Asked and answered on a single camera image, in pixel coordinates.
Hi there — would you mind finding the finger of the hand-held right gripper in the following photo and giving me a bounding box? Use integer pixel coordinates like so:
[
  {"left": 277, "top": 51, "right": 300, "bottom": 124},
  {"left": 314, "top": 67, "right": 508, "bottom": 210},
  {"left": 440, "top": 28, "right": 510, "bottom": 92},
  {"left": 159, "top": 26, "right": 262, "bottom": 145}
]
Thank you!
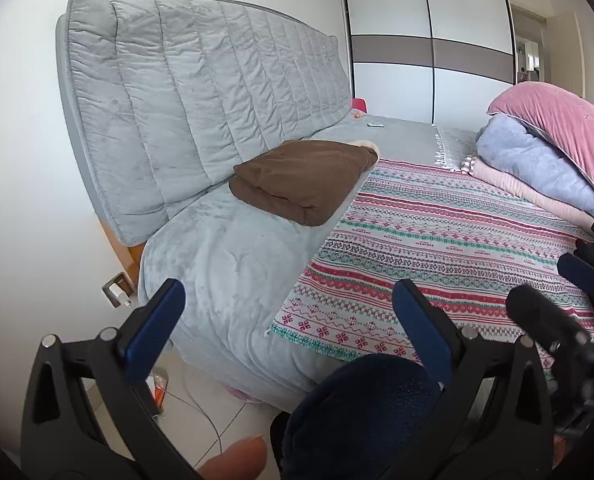
[
  {"left": 557, "top": 252, "right": 594, "bottom": 301},
  {"left": 506, "top": 284, "right": 592, "bottom": 357}
]

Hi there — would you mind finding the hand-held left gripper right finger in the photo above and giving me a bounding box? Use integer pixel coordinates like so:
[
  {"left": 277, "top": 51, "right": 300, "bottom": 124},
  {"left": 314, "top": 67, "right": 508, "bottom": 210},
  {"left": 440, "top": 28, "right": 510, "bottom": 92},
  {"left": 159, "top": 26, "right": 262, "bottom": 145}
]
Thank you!
[{"left": 392, "top": 279, "right": 558, "bottom": 480}]

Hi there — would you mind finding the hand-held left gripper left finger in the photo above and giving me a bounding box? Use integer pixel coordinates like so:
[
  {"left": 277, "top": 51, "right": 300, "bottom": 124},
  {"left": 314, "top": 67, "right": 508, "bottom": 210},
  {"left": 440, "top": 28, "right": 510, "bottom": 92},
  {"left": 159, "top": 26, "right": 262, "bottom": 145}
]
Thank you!
[{"left": 20, "top": 278, "right": 203, "bottom": 480}]

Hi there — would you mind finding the brown coat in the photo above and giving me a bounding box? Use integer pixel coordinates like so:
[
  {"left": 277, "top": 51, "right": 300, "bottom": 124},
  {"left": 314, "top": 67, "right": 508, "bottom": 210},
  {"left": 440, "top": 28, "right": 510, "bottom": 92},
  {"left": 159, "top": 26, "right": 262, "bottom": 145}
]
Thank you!
[{"left": 228, "top": 139, "right": 380, "bottom": 227}]

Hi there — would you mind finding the person's left hand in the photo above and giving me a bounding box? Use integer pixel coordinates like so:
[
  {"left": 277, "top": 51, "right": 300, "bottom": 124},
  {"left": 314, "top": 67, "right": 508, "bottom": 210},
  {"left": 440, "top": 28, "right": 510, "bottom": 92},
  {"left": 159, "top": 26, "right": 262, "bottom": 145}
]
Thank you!
[{"left": 197, "top": 435, "right": 268, "bottom": 480}]

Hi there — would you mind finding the orange packet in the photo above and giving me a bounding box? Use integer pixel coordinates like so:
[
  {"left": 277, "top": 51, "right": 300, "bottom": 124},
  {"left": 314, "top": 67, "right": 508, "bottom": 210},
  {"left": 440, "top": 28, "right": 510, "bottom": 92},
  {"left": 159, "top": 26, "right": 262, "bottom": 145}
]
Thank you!
[{"left": 144, "top": 367, "right": 170, "bottom": 413}]

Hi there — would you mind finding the patterned knit-print blanket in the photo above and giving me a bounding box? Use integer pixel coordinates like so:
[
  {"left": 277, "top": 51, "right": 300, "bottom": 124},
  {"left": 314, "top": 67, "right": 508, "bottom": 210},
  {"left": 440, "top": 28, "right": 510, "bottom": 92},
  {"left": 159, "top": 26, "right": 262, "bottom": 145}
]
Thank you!
[{"left": 267, "top": 157, "right": 594, "bottom": 376}]

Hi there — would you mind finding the grey plush bed cover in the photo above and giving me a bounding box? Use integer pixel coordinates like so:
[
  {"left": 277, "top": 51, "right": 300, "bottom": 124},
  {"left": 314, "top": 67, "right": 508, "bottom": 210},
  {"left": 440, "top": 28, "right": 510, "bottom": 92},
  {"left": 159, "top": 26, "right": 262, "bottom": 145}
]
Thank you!
[{"left": 138, "top": 115, "right": 440, "bottom": 406}]

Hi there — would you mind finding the person's leg in navy pants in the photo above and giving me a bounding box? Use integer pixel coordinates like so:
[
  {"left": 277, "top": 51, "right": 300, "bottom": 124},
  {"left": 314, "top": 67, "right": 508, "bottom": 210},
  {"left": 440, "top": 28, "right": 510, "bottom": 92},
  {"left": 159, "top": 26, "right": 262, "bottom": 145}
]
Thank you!
[{"left": 269, "top": 352, "right": 443, "bottom": 480}]

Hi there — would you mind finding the light pink blanket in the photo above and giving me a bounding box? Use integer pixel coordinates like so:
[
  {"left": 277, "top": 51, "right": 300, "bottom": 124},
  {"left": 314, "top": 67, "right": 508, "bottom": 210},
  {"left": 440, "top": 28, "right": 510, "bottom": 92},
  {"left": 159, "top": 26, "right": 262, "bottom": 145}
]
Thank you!
[{"left": 469, "top": 160, "right": 594, "bottom": 233}]

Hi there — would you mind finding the pink cloth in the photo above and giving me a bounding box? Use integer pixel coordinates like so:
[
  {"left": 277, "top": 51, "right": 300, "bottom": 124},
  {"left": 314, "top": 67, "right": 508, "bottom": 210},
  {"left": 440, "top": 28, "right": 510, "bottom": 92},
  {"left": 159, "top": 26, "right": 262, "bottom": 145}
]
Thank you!
[{"left": 224, "top": 382, "right": 265, "bottom": 406}]

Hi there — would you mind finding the light blue blanket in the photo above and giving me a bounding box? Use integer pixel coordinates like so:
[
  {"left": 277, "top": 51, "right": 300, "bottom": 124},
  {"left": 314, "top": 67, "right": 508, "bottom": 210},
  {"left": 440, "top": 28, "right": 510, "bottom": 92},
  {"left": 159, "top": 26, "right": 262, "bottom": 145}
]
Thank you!
[{"left": 474, "top": 114, "right": 594, "bottom": 223}]

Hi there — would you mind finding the pink pillow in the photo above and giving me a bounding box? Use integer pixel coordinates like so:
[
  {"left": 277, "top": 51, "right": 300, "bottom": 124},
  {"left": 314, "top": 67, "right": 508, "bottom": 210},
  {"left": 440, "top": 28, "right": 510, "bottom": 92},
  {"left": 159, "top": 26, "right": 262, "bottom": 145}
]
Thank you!
[{"left": 486, "top": 81, "right": 594, "bottom": 211}]

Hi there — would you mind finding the white fringed cloth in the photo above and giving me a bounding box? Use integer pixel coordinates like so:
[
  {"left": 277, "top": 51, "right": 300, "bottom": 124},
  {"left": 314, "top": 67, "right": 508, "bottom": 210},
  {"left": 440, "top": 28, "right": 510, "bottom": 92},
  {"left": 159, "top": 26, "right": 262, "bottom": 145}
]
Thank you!
[{"left": 433, "top": 126, "right": 480, "bottom": 168}]

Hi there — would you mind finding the white door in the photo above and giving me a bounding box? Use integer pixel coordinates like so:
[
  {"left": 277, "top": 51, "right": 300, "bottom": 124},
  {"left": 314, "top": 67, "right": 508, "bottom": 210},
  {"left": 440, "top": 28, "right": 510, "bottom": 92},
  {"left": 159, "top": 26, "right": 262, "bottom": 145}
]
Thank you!
[{"left": 544, "top": 10, "right": 585, "bottom": 98}]

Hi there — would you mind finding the grey quilted headboard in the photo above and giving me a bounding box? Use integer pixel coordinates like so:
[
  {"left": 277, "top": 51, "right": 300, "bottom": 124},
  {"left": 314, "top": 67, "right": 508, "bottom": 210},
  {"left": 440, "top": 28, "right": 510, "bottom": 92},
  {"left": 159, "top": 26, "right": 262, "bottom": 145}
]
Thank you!
[{"left": 54, "top": 0, "right": 353, "bottom": 248}]

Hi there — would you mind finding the white sliding-door wardrobe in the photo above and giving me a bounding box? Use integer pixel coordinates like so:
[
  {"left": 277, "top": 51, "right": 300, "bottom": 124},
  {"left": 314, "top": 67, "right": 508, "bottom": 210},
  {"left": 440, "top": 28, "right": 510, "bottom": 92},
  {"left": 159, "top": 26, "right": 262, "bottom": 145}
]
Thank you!
[{"left": 338, "top": 0, "right": 518, "bottom": 128}]

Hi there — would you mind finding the wall socket with charger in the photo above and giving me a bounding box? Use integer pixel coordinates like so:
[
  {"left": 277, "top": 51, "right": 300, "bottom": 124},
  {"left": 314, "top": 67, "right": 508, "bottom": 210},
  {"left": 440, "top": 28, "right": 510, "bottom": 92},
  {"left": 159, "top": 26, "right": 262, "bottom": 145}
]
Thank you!
[{"left": 101, "top": 271, "right": 134, "bottom": 309}]

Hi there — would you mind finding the wooden bed frame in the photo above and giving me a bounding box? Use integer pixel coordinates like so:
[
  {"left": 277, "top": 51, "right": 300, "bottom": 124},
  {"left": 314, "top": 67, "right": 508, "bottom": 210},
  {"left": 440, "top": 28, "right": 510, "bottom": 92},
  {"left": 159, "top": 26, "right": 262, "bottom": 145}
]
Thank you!
[{"left": 94, "top": 212, "right": 145, "bottom": 291}]

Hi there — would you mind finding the white cable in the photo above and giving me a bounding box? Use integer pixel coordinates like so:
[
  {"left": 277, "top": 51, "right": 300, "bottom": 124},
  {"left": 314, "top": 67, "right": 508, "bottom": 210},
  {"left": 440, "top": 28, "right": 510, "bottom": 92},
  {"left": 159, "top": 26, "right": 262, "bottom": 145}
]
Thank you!
[{"left": 164, "top": 360, "right": 224, "bottom": 456}]

